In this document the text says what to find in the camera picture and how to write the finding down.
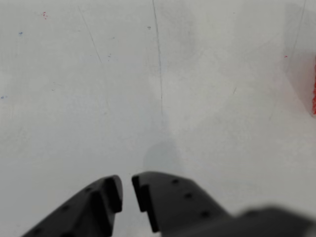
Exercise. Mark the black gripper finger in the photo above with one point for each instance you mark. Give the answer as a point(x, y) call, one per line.
point(177, 205)
point(81, 214)

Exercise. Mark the red foam cube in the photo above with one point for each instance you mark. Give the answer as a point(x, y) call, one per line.
point(314, 98)

